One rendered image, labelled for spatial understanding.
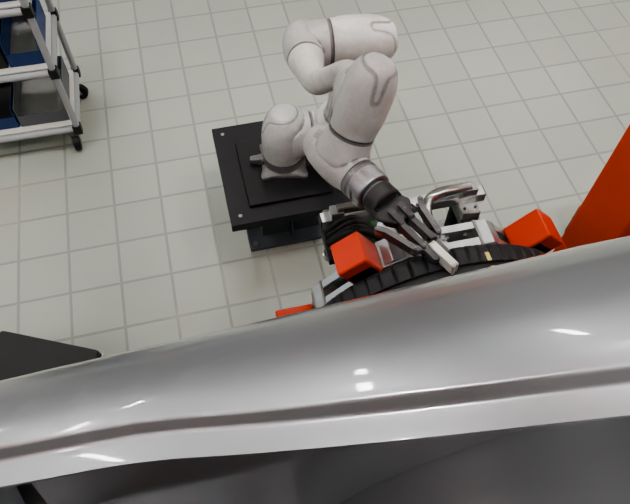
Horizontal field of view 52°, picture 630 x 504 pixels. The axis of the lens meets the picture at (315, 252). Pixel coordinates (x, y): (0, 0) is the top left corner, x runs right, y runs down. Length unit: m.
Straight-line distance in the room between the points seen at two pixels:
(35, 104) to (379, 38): 1.78
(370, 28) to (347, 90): 0.58
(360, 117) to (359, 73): 0.08
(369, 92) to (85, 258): 1.78
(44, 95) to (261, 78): 1.02
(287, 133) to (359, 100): 1.06
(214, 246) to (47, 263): 0.68
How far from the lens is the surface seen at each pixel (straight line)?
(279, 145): 2.36
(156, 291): 2.64
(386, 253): 1.36
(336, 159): 1.35
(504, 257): 1.34
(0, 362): 2.28
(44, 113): 3.08
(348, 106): 1.30
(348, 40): 1.84
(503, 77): 3.50
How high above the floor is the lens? 2.25
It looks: 57 degrees down
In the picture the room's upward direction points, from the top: 1 degrees clockwise
